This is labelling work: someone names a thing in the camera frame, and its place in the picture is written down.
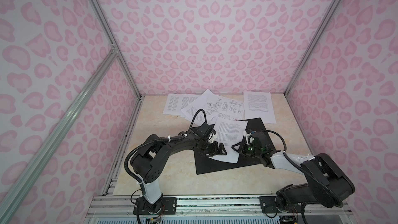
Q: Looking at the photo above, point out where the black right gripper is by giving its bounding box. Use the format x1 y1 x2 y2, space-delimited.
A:
230 141 262 159

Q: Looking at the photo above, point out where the red black folder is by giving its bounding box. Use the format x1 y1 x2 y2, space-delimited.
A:
194 118 279 175

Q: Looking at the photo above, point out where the technical drawing sheet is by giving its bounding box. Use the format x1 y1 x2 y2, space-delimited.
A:
204 95 244 120

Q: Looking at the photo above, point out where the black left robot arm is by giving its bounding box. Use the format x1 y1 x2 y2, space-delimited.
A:
123 123 227 207

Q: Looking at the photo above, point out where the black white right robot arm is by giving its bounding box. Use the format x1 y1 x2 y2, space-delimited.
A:
232 130 356 212

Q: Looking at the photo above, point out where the tilted white text sheet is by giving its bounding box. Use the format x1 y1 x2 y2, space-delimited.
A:
181 89 215 126

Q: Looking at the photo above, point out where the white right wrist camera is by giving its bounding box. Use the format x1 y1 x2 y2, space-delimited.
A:
243 129 256 144

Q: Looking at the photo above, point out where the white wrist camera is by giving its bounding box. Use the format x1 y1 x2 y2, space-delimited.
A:
243 129 256 144
207 129 217 143

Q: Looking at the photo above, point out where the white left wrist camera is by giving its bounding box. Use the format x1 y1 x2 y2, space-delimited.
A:
207 129 217 143

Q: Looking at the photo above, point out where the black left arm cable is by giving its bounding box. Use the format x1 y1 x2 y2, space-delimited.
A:
188 108 208 131

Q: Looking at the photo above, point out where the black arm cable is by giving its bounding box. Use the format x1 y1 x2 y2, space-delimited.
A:
188 108 208 131
257 130 344 207

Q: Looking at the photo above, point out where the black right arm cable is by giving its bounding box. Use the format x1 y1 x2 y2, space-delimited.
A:
257 130 344 207

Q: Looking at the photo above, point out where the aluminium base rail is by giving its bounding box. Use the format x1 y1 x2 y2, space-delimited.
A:
84 194 356 224

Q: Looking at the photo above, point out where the aluminium frame left post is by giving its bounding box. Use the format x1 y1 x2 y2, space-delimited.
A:
88 0 142 99

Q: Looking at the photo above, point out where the aluminium frame post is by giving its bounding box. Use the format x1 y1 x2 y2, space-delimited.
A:
88 0 142 99
284 0 344 98

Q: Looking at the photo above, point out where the aluminium frame right post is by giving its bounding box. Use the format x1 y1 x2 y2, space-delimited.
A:
284 0 344 98

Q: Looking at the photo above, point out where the aluminium frame diagonal bar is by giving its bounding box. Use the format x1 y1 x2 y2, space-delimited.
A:
1 51 117 224

